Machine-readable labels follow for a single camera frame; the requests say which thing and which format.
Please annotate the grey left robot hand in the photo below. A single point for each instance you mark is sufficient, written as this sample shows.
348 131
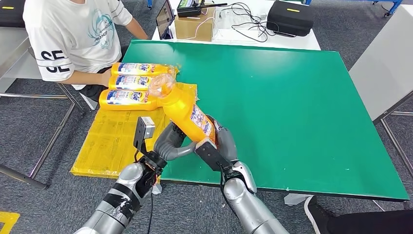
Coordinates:
167 147

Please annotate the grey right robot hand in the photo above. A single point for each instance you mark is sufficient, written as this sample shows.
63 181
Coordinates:
226 143

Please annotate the blue metal frame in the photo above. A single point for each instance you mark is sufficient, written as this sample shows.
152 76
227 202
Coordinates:
395 5

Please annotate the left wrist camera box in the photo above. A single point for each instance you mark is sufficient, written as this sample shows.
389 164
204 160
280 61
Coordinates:
143 129

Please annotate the black tablet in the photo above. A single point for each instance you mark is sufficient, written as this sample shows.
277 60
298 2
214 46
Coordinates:
164 18

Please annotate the orange detergent bottle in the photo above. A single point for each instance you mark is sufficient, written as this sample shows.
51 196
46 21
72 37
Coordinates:
111 82
161 69
180 106
116 105

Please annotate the white table foot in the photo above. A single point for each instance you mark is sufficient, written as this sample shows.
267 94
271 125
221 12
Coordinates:
157 189
296 199

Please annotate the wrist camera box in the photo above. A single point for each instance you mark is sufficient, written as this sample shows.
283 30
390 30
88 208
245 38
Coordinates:
143 129
209 155

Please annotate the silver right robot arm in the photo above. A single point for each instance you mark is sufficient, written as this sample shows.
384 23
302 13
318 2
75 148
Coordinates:
248 206

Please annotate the black remote controller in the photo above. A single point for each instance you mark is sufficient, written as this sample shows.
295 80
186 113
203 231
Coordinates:
187 11

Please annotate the yellow taped mat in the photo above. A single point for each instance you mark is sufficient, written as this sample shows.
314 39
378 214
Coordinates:
106 145

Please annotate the steel frame table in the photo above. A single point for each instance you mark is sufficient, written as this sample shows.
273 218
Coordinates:
9 51

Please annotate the black case with yellow tag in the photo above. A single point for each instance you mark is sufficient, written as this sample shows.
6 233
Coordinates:
289 20
11 17

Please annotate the brown cardboard box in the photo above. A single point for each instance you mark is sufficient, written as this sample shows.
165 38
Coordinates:
193 29

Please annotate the white table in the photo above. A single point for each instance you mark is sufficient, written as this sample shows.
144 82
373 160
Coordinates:
294 43

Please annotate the clear plastic box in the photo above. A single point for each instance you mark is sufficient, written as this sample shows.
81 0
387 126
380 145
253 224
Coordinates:
224 21

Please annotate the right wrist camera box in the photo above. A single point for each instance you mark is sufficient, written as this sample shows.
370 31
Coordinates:
209 155

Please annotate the blue metal leg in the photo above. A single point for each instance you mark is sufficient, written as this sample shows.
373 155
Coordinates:
149 4

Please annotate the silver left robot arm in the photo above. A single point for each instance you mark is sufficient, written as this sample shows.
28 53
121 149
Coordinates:
129 193

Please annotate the pale grey table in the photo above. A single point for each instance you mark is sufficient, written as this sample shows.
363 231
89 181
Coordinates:
384 64

